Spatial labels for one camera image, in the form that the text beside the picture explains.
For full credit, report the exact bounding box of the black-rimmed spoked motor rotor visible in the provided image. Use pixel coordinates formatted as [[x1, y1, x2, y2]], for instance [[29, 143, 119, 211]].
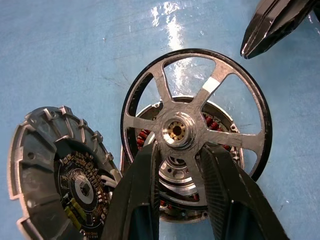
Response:
[[120, 48, 273, 208]]

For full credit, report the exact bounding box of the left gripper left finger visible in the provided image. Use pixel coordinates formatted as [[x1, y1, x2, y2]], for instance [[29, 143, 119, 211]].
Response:
[[101, 142, 161, 240]]

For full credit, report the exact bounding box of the motor stator with copper windings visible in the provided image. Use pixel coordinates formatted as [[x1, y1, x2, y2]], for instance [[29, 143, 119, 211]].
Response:
[[119, 96, 247, 223]]

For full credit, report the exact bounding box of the blue plastic table cover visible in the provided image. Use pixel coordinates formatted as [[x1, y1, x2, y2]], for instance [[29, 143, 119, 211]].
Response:
[[0, 0, 320, 240]]

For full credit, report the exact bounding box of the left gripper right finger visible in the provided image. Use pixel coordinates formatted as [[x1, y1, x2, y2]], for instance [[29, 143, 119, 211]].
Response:
[[198, 143, 291, 240]]

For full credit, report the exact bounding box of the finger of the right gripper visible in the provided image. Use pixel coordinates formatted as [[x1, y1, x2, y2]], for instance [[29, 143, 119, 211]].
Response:
[[246, 0, 320, 60], [239, 0, 284, 58]]

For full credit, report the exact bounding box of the motor cover with circuit board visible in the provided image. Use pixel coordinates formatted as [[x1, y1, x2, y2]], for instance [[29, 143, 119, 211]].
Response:
[[7, 105, 123, 240]]

